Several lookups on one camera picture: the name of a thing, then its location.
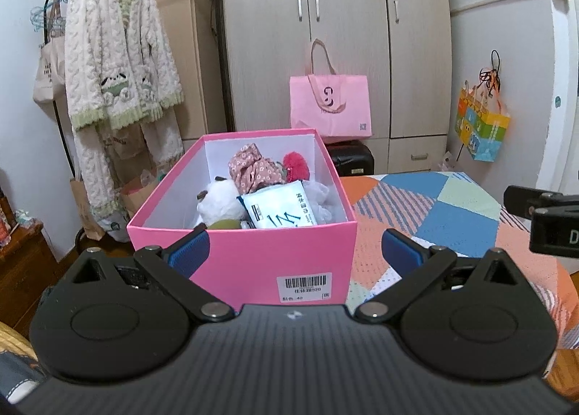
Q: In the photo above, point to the strawberry plush toy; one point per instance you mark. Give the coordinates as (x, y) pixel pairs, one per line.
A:
(296, 164)

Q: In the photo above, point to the pink tote bag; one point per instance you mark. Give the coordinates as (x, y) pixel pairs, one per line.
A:
(307, 103)

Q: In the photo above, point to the beige wardrobe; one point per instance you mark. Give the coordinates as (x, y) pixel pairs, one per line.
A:
(262, 35)

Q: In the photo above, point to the wooden nightstand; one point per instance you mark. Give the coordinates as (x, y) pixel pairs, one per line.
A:
(27, 270)

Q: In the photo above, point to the yellow grey bed blanket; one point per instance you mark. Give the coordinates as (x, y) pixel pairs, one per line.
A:
(13, 351)

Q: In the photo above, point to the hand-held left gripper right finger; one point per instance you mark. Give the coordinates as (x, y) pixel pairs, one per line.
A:
(402, 252)

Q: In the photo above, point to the pink cardboard box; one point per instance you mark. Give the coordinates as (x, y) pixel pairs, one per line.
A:
(244, 261)

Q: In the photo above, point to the green pouch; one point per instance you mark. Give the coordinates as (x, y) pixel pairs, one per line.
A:
(224, 224)

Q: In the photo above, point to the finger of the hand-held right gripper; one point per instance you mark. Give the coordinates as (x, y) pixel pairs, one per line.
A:
(520, 200)

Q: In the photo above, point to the blue white wet wipes packet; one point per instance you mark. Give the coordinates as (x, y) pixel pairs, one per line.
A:
(280, 207)

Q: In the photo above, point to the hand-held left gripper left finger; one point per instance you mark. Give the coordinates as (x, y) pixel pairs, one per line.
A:
(187, 252)

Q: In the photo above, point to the colourful paper gift bag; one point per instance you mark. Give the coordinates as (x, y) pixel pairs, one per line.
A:
(481, 130)

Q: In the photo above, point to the brown paper bag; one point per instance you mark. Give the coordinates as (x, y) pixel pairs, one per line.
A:
(83, 211)
(135, 200)

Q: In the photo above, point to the white plastic bag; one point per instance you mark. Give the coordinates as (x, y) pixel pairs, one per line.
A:
(323, 198)

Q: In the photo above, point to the white brown plush toy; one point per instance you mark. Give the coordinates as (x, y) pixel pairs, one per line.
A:
(221, 202)

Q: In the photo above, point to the beige canvas tote bag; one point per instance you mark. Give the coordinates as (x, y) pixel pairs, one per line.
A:
(47, 76)

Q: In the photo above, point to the floral cloth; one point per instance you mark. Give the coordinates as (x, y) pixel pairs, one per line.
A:
(253, 168)

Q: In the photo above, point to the black clothes rack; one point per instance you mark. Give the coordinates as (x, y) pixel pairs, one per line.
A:
(81, 241)

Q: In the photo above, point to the fluffy cream pajama pants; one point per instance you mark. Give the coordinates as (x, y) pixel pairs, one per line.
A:
(90, 157)

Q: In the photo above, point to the patchwork tablecloth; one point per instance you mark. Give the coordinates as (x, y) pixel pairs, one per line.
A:
(443, 211)

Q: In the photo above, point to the black suitcase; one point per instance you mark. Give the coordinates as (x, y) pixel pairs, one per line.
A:
(350, 157)

